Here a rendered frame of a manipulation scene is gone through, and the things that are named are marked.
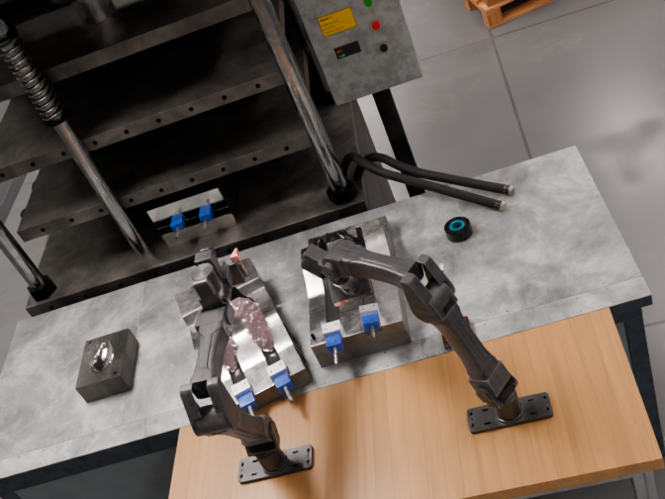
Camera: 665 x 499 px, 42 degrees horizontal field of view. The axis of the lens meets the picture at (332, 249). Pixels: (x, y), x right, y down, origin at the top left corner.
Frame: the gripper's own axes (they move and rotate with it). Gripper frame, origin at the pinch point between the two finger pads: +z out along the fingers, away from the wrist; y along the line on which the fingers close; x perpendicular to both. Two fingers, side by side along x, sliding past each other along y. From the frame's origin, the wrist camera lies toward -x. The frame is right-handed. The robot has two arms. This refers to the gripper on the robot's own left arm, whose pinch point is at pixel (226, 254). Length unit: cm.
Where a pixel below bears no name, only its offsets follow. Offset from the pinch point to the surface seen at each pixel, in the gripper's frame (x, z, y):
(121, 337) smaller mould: 32, 17, 51
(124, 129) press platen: -10, 68, 39
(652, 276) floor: 118, 75, -117
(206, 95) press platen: -11, 71, 9
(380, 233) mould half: 25, 25, -35
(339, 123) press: 38, 117, -19
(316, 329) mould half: 30.6, -2.6, -13.9
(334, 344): 29.4, -11.3, -19.8
